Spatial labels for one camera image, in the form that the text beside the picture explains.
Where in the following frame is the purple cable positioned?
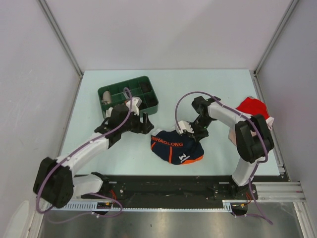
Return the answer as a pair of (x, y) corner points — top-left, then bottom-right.
(174, 91), (273, 226)
(36, 86), (133, 224)

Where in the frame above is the green compartment organizer tray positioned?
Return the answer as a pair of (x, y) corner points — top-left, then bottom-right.
(97, 76), (159, 118)

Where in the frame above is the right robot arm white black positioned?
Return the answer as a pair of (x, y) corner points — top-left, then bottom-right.
(187, 96), (274, 199)

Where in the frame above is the black rolled cloth right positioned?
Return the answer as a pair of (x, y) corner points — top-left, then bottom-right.
(144, 95), (158, 108)

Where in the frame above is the slotted cable duct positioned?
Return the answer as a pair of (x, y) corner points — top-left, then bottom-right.
(52, 200), (247, 213)

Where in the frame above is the black rolled cloth back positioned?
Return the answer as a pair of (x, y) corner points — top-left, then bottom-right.
(139, 82), (152, 94)

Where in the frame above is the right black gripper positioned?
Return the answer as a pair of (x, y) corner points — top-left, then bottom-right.
(186, 116), (214, 142)

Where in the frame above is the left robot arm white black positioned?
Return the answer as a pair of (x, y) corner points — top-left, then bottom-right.
(33, 104), (154, 208)

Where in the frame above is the aluminium frame rail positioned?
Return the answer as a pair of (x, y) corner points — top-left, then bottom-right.
(254, 182), (306, 202)

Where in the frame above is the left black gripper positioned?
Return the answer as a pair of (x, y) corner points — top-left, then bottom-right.
(119, 109), (153, 134)

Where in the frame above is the beige rolled cloth in tray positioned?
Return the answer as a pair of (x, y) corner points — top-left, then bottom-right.
(102, 91), (112, 105)

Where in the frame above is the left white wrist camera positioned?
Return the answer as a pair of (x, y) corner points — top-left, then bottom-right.
(125, 97), (142, 116)

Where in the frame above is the navy orange underwear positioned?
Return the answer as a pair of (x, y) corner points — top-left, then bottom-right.
(151, 129), (204, 165)

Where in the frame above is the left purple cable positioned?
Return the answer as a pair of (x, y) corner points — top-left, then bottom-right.
(36, 86), (133, 224)

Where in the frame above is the black rolled cloth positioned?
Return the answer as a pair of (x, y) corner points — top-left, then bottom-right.
(139, 82), (152, 94)
(144, 95), (158, 108)

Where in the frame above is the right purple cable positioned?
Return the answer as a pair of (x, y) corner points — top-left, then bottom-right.
(174, 91), (273, 226)

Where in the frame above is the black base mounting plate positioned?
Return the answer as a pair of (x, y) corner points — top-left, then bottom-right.
(51, 174), (289, 202)

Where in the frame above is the red white underwear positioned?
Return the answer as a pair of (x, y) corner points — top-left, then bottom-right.
(236, 97), (274, 130)

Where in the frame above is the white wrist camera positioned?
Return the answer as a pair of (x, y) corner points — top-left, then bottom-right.
(125, 97), (142, 116)
(175, 120), (194, 134)

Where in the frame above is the pink underwear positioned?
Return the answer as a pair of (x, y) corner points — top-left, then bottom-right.
(228, 128), (237, 146)

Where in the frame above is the white rolled cloth in tray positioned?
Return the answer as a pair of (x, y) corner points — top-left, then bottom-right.
(106, 107), (113, 118)

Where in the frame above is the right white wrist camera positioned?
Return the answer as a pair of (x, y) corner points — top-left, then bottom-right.
(175, 120), (194, 134)

